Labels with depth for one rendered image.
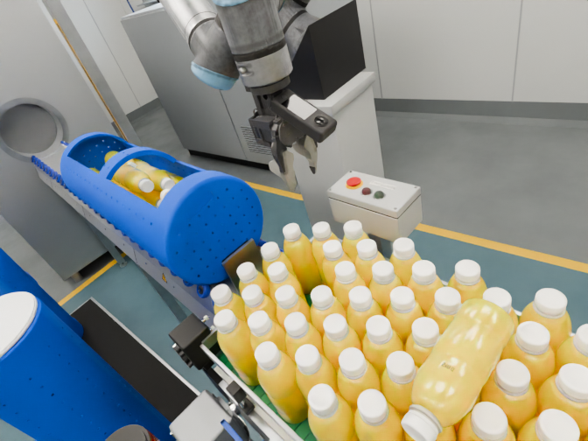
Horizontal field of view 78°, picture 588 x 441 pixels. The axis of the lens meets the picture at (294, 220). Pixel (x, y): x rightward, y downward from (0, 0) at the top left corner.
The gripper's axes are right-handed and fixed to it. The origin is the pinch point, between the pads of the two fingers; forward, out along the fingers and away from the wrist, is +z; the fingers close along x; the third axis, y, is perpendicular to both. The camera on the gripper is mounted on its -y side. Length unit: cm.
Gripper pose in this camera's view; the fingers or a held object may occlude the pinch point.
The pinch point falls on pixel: (304, 178)
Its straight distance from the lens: 74.3
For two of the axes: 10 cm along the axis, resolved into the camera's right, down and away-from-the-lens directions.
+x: -6.7, 5.9, -4.6
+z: 2.6, 7.6, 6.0
